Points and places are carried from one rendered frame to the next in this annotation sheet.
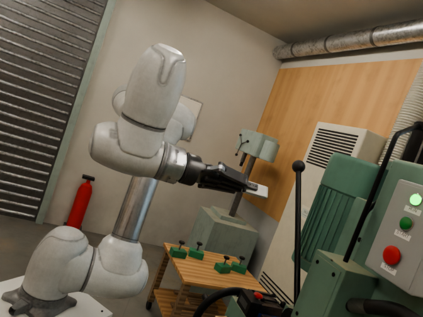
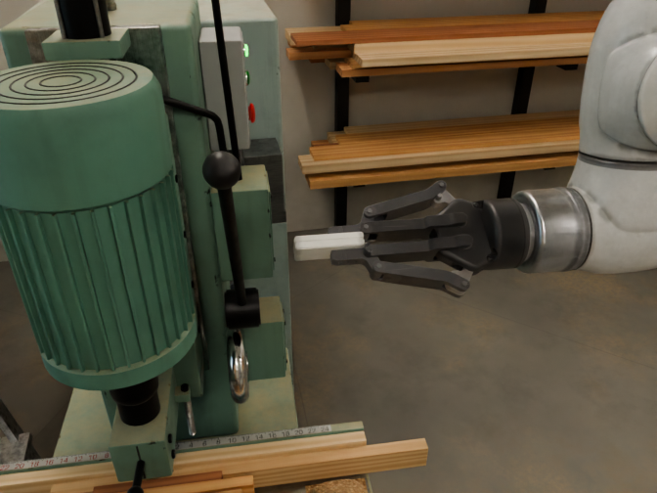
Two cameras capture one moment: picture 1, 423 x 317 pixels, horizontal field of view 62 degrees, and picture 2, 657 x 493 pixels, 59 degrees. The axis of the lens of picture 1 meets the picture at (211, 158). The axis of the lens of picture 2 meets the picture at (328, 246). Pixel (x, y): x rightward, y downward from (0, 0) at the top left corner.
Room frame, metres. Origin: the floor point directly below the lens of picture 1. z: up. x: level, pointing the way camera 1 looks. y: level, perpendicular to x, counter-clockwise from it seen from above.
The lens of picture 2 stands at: (1.39, -0.04, 1.65)
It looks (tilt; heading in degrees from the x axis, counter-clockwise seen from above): 32 degrees down; 191
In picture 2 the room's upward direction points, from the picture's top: straight up
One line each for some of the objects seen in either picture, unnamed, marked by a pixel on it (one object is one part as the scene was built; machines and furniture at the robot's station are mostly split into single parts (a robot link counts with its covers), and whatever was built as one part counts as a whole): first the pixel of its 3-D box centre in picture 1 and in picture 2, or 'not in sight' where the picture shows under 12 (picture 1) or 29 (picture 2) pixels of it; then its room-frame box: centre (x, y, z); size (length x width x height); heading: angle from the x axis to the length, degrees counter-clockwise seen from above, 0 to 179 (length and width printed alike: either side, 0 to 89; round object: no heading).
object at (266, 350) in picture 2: not in sight; (257, 338); (0.68, -0.29, 1.02); 0.09 x 0.07 x 0.12; 110
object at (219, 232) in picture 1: (233, 211); not in sight; (3.33, -0.37, 0.79); 0.62 x 0.48 x 1.58; 21
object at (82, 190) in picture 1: (80, 204); not in sight; (3.48, 1.09, 0.30); 0.19 x 0.18 x 0.60; 23
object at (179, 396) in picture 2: not in sight; (185, 410); (0.84, -0.36, 1.00); 0.02 x 0.02 x 0.10; 20
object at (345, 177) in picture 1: (344, 218); (96, 227); (0.91, -0.38, 1.35); 0.18 x 0.18 x 0.31
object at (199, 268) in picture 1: (204, 293); not in sight; (2.48, -0.28, 0.32); 0.66 x 0.57 x 0.64; 113
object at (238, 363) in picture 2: not in sight; (238, 363); (0.75, -0.30, 1.02); 0.12 x 0.03 x 0.12; 20
